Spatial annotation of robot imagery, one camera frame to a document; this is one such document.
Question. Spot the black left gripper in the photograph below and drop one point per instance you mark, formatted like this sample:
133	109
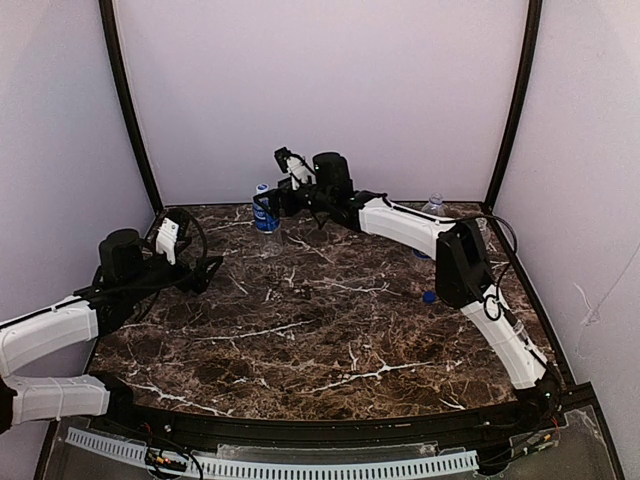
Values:
189	273

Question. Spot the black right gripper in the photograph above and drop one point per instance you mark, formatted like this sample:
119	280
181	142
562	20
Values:
284	201

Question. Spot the small water bottle blue label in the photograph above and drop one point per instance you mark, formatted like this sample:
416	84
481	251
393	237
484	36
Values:
268	227

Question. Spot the pepsi bottle blue label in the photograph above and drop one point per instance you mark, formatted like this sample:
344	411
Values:
435	206

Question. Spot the large clear plastic bottle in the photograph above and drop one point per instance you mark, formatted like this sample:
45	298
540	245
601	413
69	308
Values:
485	231

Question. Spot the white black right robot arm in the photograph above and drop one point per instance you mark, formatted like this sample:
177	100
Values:
463	280

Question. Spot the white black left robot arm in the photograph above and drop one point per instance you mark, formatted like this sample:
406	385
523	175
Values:
132	271

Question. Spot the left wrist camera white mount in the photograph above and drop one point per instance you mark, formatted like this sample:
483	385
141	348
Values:
166	239

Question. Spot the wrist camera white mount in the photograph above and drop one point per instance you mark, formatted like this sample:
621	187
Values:
166	239
299	171

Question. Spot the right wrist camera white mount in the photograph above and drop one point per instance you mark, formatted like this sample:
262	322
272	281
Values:
299	171

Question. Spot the white slotted cable duct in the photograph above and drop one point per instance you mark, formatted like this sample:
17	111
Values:
415	461

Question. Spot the black right table edge rail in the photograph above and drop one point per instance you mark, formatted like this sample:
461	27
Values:
505	237

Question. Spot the black left rear frame post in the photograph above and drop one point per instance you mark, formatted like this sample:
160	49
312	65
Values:
123	91

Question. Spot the black frame post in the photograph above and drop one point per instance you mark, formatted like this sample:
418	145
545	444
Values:
123	91
521	83

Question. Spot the black front table rail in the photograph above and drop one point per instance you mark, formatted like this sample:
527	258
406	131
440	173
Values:
485	427

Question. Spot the black right rear frame post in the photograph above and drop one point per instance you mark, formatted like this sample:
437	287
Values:
521	83

